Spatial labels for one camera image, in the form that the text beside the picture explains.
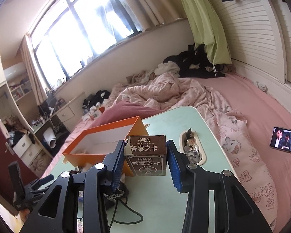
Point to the white crumpled clothes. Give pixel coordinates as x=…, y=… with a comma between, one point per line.
x=166, y=68

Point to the black pouch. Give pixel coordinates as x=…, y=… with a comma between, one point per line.
x=117, y=199

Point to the large window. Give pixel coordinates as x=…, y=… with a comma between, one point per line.
x=92, y=17

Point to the white drawer cabinet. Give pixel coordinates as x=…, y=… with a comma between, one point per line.
x=66, y=115

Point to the large black clothes pile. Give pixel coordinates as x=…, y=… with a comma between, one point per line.
x=194, y=63

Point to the white shelf unit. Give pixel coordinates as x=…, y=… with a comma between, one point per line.
x=14, y=89

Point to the small trinkets in desk slot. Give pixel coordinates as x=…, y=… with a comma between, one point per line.
x=192, y=148

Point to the mint green cartoon desktop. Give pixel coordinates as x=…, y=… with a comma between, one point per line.
x=165, y=123

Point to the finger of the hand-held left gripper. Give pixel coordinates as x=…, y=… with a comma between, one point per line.
x=38, y=192
x=42, y=180

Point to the white louvered wardrobe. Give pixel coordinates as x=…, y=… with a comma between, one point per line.
x=252, y=36

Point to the small black clothes pile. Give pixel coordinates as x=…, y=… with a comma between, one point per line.
x=97, y=99

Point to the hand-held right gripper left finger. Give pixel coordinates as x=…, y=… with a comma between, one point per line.
x=117, y=165

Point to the red tissue box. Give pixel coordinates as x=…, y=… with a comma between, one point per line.
x=98, y=113

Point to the pink bed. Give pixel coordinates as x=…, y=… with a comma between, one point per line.
x=257, y=106

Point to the maroon pillow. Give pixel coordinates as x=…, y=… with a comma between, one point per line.
x=121, y=112

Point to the orange cardboard box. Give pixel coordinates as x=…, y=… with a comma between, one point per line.
x=135, y=128

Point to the beige crumpled clothes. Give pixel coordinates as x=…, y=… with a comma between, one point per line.
x=140, y=77

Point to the small white cloth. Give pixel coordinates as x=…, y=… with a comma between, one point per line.
x=262, y=86

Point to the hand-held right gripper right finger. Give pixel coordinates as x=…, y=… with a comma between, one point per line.
x=174, y=170

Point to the smartphone with lit screen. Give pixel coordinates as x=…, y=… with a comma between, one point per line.
x=285, y=140

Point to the brown card box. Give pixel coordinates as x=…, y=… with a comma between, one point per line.
x=146, y=157

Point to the light green hanging cloth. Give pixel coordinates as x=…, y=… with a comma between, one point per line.
x=203, y=24

